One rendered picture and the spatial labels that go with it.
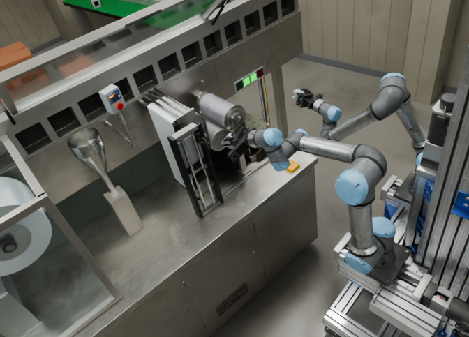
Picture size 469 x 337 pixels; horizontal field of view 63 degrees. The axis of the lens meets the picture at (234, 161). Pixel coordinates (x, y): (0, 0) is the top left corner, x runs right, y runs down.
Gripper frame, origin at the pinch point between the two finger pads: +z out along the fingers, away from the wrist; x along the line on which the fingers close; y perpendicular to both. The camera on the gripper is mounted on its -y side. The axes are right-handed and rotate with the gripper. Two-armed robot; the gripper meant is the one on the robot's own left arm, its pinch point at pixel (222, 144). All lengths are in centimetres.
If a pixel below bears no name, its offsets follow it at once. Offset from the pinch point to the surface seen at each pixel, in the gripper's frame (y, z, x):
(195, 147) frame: -8.6, 4.8, 9.3
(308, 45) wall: 265, 165, -131
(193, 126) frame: -3.7, -0.3, 18.3
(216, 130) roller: 11.9, 17.3, -1.8
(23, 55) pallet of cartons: 120, 477, 88
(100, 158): -35, 23, 37
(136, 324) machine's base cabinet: -89, 27, -25
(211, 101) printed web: 27.0, 25.0, 5.5
